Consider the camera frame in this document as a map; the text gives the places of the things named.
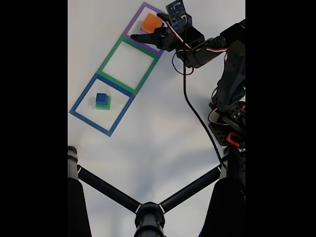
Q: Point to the large purple block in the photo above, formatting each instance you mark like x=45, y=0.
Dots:
x=142, y=31

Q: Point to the orange block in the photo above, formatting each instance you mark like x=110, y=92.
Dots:
x=150, y=22

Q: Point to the small blue block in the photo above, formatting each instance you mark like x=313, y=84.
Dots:
x=100, y=97

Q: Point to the green block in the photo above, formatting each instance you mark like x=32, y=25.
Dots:
x=106, y=105

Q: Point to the red clamp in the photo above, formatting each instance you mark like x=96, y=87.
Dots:
x=232, y=139

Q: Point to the black tripod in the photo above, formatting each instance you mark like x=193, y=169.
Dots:
x=149, y=217

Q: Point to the camera board with blue mount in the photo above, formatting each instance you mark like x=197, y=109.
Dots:
x=177, y=12

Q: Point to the purple square frame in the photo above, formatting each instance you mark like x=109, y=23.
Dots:
x=134, y=20

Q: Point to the green square frame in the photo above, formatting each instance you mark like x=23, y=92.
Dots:
x=110, y=55

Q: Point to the blue square frame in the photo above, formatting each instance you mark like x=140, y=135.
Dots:
x=84, y=93

